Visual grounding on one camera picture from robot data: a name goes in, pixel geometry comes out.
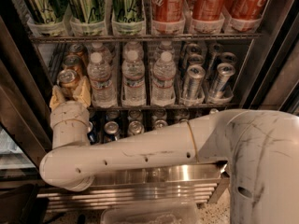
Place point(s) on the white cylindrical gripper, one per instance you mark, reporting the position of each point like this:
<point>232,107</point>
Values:
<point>69,112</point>

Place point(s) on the orange soda can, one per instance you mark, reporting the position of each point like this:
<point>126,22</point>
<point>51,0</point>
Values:
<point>73,62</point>
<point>68,80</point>
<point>80,50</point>

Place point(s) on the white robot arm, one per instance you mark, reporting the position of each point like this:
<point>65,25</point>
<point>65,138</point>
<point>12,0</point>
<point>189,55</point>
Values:
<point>260,146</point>

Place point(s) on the left blue Pepsi can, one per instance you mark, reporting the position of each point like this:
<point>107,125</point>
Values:
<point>92,134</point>

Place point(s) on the blue pepsi can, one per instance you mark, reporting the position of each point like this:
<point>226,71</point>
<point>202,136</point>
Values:
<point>92,134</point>
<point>112,131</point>

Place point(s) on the left green white soda can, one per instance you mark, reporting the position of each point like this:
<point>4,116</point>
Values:
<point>135,127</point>

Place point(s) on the green white soda can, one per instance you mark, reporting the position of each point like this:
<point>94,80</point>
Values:
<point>159,123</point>
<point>135,127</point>

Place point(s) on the middle green LaCroix can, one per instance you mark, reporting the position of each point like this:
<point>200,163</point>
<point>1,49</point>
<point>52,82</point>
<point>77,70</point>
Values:
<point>88,11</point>

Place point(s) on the green lacroix can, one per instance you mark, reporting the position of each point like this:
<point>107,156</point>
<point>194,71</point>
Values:
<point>47,11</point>
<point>88,11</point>
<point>128,11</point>

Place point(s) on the stainless steel fridge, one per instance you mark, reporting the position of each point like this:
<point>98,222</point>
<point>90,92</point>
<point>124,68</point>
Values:
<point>26,117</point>

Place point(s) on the left green LaCroix can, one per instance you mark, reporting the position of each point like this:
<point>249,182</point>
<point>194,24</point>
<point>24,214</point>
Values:
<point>47,11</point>

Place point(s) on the middle green white soda can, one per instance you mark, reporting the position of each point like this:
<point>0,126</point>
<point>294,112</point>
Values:
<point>159,123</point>

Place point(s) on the right green LaCroix can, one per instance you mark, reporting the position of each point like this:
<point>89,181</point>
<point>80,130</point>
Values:
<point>128,11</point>

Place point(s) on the front left silver slim can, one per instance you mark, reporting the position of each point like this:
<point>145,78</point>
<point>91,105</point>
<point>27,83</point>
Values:
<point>192,82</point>

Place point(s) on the silver slim can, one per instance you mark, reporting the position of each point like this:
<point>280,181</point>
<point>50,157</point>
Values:
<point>220,81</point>
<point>192,82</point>

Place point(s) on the left red Coca-Cola can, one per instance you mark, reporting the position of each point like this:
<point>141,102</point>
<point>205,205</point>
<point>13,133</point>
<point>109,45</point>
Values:
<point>167,10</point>

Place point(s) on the red coca-cola can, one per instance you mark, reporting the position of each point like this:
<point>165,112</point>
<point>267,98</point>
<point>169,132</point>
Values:
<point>207,10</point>
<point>167,10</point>
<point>247,9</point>

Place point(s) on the front right silver slim can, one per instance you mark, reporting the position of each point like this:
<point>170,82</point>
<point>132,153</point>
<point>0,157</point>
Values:
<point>220,81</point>

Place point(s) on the middle red Coca-Cola can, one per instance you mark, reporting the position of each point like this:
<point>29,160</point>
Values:
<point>207,10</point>

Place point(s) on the right red Coca-Cola can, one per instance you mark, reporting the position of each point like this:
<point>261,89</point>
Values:
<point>247,9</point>

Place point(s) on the front left water bottle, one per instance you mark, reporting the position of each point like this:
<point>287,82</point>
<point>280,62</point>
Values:
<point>100,76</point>

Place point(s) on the water bottle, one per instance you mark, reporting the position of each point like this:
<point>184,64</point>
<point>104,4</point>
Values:
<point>100,76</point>
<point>163,77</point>
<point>133,79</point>

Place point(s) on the front middle water bottle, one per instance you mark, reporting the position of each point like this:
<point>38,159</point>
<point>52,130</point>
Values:
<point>133,79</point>

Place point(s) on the front right water bottle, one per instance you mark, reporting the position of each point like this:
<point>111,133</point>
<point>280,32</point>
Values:
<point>163,77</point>

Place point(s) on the black object bottom left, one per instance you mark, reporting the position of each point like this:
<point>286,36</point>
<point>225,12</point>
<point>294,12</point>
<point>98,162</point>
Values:
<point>22,206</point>

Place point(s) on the juice bottle white cap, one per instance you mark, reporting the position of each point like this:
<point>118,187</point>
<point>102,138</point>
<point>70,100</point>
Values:
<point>213,111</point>

